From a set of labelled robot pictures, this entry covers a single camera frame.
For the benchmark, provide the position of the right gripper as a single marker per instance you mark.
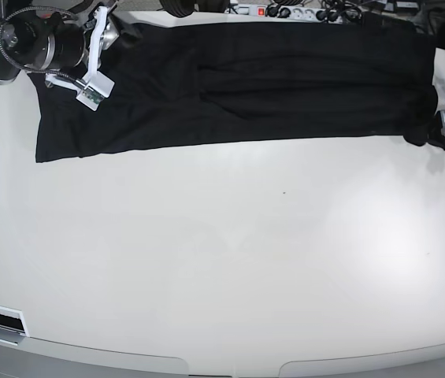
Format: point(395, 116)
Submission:
point(127, 35)

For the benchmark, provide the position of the black t-shirt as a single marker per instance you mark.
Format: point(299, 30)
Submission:
point(241, 82)

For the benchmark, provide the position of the white power strip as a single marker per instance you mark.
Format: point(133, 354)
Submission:
point(304, 11)

